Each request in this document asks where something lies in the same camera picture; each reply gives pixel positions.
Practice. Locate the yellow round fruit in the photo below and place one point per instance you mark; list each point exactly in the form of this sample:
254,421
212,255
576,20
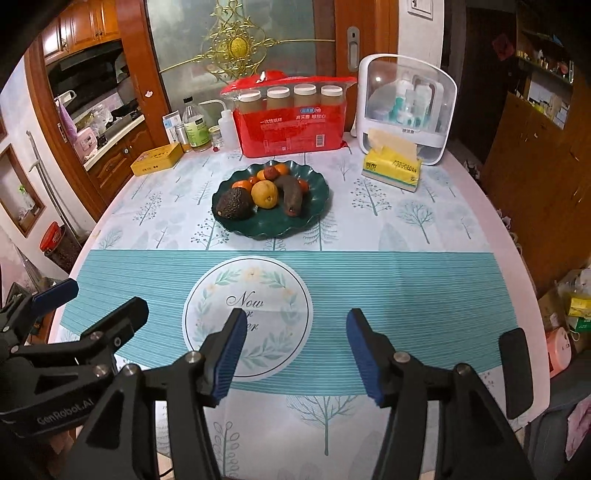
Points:
264,194

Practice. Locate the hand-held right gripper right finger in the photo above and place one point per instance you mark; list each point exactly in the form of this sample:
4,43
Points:
364,360

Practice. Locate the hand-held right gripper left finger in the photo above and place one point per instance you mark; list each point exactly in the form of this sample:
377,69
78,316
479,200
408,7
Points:
228,355

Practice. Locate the yellow tissue box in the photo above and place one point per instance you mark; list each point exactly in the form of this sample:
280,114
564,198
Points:
392,168

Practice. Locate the dark green scalloped plate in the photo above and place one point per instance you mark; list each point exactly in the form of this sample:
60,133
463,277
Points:
277,224

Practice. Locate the wooden wall cabinets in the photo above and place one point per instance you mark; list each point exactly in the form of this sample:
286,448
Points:
78,25

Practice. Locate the pink box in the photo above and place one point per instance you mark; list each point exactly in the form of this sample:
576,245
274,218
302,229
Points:
86,143

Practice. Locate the red rimmed wicker bin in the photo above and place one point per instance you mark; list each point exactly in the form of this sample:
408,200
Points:
57,242

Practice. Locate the green label glass bottle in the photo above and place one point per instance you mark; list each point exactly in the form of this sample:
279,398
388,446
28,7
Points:
198,131

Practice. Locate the white squeeze bottle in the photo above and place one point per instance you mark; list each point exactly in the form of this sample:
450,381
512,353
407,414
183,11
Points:
226,131

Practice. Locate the dark brown elongated fruit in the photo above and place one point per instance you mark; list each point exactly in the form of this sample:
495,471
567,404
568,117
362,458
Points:
291,194

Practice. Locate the orange tangerine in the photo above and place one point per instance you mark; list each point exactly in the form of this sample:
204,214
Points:
241,185

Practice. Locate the white clear storage box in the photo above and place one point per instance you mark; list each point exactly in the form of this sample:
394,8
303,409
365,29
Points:
406,134

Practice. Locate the white wall switch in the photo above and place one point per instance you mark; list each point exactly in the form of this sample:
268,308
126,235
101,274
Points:
422,9

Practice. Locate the tall wooden cabinet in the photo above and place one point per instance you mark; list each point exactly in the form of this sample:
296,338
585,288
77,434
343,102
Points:
535,184

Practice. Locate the dark red fruit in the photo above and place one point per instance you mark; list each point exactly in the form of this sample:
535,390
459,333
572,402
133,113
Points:
278,170

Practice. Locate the small glass jar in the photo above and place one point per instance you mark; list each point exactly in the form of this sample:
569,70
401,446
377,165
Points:
215,137

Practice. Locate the yellow packet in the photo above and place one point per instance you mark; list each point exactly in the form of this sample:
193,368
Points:
579,309

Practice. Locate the purple hanging cloth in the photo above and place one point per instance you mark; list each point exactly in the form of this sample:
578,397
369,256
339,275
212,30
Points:
68,123

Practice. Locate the gold door ornament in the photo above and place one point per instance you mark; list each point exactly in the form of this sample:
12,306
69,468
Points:
238,46

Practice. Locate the flat yellow box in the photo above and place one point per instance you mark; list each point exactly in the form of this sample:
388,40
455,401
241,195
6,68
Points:
154,159

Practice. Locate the wooden kitchen base cabinets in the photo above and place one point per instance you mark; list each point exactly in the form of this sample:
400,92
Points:
124,157

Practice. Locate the dark avocado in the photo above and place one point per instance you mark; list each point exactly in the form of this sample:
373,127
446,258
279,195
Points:
235,202

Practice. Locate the small orange fruit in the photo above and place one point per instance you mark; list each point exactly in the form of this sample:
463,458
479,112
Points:
263,175

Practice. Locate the black range hood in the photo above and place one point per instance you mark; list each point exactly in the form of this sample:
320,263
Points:
83,76

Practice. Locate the pink round appliance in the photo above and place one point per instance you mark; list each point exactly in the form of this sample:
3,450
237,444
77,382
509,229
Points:
558,353

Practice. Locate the white and blue box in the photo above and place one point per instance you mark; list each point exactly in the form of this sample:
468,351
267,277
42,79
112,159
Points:
171,124

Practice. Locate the red paper cup package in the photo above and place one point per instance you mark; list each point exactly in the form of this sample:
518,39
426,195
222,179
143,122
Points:
286,134

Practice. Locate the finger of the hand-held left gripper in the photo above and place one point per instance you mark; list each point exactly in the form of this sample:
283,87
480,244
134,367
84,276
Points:
55,291
117,323

